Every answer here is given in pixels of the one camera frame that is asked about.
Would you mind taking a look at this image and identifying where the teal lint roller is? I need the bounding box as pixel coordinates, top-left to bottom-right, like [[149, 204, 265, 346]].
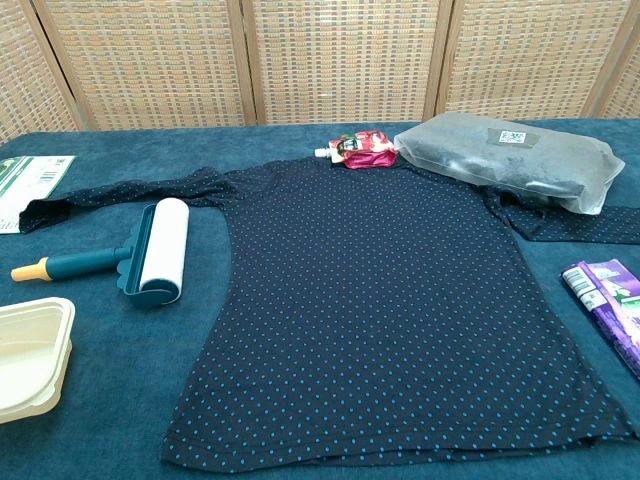
[[10, 197, 191, 310]]

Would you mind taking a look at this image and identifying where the navy polka dot shirt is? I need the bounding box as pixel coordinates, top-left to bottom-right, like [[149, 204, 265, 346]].
[[18, 157, 640, 469]]

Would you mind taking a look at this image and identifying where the red drink pouch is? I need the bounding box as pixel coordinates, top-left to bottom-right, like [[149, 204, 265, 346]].
[[314, 130, 399, 171]]

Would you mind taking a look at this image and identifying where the woven bamboo folding screen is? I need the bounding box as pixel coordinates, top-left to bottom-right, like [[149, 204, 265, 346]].
[[0, 0, 640, 145]]

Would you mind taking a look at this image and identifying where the clear bag of dark items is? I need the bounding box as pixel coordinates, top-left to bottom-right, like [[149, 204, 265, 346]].
[[393, 112, 627, 217]]

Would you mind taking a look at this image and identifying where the teal table cloth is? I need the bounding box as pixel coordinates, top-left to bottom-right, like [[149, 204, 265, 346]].
[[0, 117, 640, 480]]

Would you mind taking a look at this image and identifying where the purple printed package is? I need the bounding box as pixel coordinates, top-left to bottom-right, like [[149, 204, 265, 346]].
[[560, 258, 640, 378]]

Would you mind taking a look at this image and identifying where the green and white paper leaflet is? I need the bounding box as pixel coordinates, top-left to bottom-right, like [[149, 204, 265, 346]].
[[0, 155, 76, 235]]

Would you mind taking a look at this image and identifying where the cream plastic food container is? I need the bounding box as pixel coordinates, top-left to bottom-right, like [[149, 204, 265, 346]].
[[0, 296, 76, 426]]

